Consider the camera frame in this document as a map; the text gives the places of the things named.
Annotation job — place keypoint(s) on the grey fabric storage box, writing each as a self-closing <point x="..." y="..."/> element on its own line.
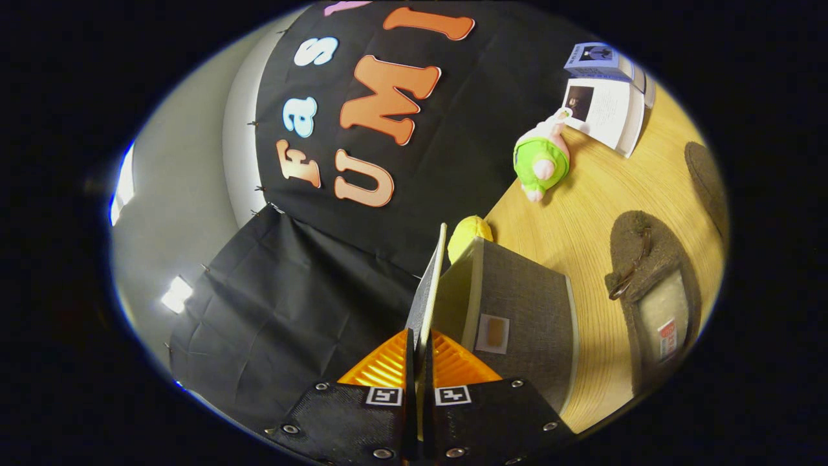
<point x="524" y="304"/>

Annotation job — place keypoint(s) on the white book with dark photo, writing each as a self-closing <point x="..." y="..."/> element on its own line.
<point x="608" y="113"/>

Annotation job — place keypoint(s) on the plain white book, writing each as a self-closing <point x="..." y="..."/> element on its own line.
<point x="649" y="90"/>

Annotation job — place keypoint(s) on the brown fuzzy slipper shoe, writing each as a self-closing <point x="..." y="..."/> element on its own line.
<point x="708" y="181"/>
<point x="647" y="259"/>

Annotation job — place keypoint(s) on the blue cover book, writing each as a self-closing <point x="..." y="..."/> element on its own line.
<point x="598" y="58"/>

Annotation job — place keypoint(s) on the green and pink plush toy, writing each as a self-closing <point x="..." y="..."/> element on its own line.
<point x="542" y="158"/>

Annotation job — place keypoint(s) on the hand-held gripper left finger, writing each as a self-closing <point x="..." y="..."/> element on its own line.
<point x="349" y="421"/>

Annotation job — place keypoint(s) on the ceiling light panel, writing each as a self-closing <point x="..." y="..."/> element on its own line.
<point x="176" y="294"/>

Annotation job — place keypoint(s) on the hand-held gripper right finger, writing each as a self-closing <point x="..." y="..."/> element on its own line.
<point x="491" y="421"/>

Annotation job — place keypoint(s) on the yellow plush toy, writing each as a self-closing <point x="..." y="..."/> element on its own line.
<point x="467" y="234"/>

